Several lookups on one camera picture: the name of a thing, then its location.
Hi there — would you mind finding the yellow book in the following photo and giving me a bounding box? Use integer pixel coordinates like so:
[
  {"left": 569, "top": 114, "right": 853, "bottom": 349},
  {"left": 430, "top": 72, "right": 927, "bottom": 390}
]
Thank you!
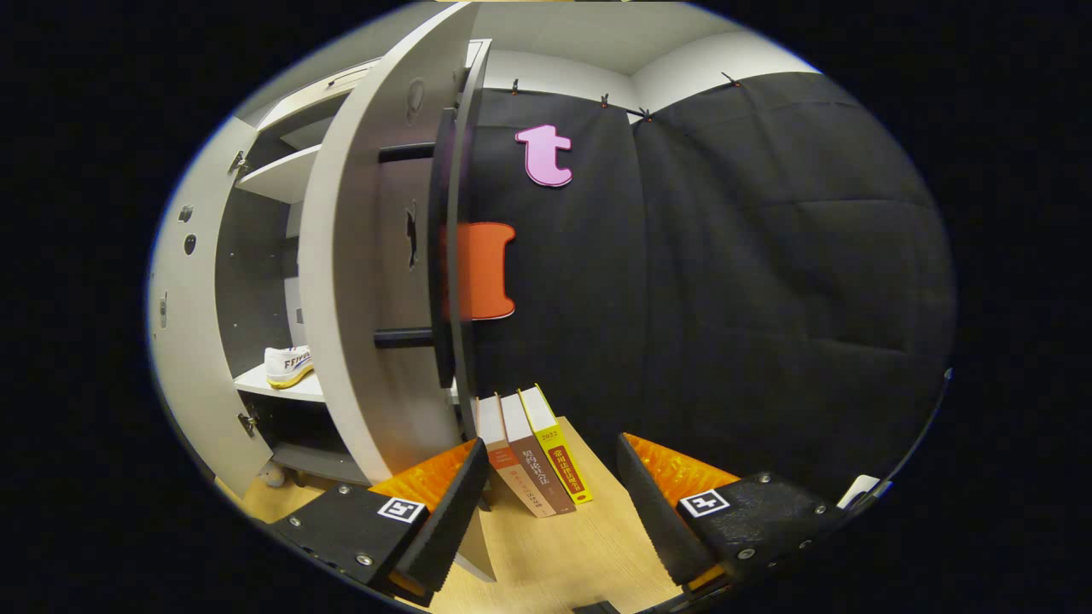
[{"left": 519, "top": 384, "right": 594, "bottom": 506}]

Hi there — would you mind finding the white cabinet door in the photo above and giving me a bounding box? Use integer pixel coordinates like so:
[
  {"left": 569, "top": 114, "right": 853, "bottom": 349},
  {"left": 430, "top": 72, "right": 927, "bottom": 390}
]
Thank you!
[
  {"left": 147, "top": 117, "right": 276, "bottom": 500},
  {"left": 297, "top": 0, "right": 497, "bottom": 583}
]

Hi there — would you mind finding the white striped canvas shoe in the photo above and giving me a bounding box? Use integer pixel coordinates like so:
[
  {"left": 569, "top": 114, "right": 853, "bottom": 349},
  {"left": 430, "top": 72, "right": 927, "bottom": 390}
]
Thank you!
[{"left": 263, "top": 344, "right": 315, "bottom": 391}]

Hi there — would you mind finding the orange red book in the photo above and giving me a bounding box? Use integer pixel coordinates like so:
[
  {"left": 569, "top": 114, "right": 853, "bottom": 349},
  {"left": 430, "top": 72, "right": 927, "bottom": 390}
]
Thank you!
[{"left": 476, "top": 394, "right": 547, "bottom": 518}]

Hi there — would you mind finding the black backdrop cloth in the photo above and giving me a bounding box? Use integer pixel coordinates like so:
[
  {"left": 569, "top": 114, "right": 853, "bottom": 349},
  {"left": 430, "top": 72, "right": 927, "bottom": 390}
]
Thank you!
[{"left": 465, "top": 72, "right": 956, "bottom": 504}]

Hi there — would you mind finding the white shoe cabinet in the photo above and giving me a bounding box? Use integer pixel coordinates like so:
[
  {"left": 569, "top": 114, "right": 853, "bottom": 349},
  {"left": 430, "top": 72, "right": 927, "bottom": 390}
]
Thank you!
[{"left": 213, "top": 38, "right": 494, "bottom": 487}]

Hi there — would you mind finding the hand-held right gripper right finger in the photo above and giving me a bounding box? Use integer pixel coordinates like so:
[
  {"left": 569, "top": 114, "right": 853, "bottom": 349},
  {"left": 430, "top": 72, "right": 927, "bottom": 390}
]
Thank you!
[{"left": 616, "top": 432, "right": 851, "bottom": 594}]

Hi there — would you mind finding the brown book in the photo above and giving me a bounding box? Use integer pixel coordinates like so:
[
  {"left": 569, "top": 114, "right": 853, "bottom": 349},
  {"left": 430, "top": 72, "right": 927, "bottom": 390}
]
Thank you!
[{"left": 499, "top": 391, "right": 577, "bottom": 515}]

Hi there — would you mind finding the white cabinet drawer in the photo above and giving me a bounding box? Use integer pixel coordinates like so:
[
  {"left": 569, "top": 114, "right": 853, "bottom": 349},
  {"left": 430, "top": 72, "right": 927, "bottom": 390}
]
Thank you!
[{"left": 254, "top": 58, "right": 383, "bottom": 133}]

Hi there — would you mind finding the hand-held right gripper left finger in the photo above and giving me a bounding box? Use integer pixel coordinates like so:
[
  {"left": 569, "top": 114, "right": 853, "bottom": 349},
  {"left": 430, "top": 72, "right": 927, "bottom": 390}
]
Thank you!
[{"left": 271, "top": 438, "right": 493, "bottom": 606}]

